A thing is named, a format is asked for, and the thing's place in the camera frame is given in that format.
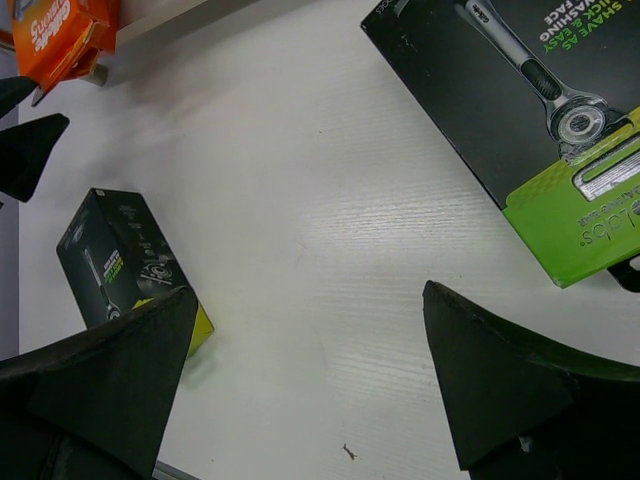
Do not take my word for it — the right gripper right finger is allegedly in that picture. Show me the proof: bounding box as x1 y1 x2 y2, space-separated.
423 281 639 479

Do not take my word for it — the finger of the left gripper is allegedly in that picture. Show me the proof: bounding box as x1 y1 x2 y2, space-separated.
1 113 70 202
0 76 38 117

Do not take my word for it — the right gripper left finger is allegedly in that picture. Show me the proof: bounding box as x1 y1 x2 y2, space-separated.
1 287 198 479

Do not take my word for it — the black green razor box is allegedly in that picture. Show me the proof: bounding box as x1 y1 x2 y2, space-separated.
361 1 639 292
56 188 190 328

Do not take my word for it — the white two-tier shelf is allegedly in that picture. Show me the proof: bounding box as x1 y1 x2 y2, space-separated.
0 0 301 106

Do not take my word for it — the aluminium rail frame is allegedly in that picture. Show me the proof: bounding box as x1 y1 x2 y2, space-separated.
152 460 199 480

